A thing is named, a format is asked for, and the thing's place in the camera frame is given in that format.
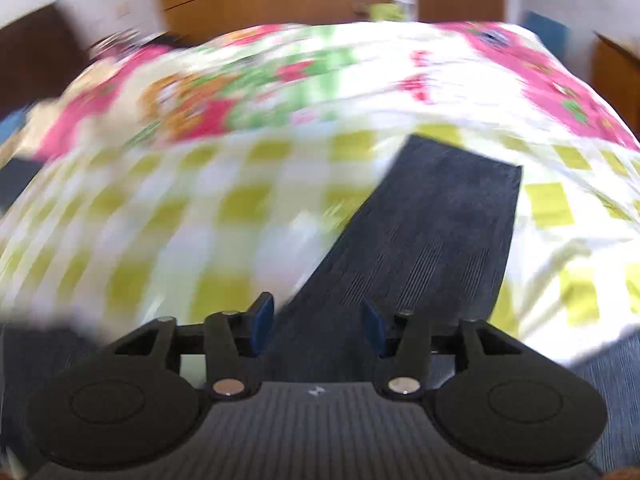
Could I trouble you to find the blue foam mat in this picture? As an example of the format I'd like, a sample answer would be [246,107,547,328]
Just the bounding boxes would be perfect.
[522,10,572,50]

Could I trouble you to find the printed checkered blanket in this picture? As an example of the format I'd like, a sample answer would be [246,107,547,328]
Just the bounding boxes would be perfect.
[0,21,640,368]

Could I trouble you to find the dark wooden headboard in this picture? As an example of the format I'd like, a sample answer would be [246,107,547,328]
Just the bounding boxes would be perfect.
[0,4,96,113]

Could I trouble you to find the person's blue-grey clothing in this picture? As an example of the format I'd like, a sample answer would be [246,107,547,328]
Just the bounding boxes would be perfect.
[0,320,640,480]

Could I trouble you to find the dark grey pants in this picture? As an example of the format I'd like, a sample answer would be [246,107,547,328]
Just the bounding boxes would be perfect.
[267,134,523,386]

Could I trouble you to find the green cloth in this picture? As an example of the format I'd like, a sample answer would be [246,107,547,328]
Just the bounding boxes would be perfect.
[366,2,417,23]

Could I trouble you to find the wooden television cabinet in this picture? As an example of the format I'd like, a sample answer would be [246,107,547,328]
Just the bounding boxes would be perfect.
[591,31,640,122]

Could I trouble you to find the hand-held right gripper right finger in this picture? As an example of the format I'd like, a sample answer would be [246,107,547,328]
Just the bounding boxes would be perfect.
[361,299,533,402]

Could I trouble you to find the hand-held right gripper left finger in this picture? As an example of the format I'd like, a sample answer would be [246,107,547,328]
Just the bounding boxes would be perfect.
[102,292,275,400]

